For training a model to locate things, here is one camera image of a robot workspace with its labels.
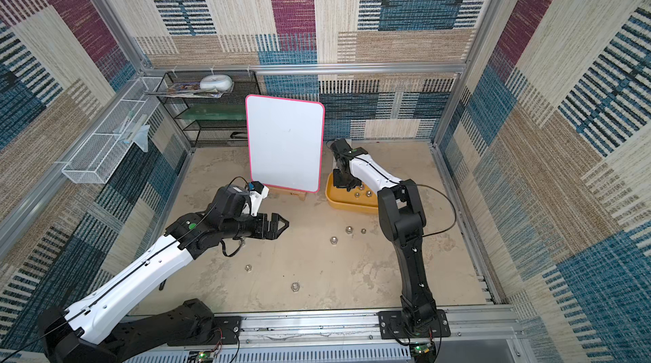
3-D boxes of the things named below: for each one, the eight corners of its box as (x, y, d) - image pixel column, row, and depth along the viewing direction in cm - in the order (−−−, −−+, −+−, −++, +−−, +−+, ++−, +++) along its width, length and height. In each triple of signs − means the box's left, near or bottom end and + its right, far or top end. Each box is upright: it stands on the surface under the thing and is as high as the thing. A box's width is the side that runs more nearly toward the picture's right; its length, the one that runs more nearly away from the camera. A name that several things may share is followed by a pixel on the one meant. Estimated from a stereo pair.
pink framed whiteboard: (254, 191, 107) (227, 125, 79) (267, 161, 117) (248, 93, 90) (318, 201, 104) (314, 136, 76) (326, 169, 114) (325, 102, 86)
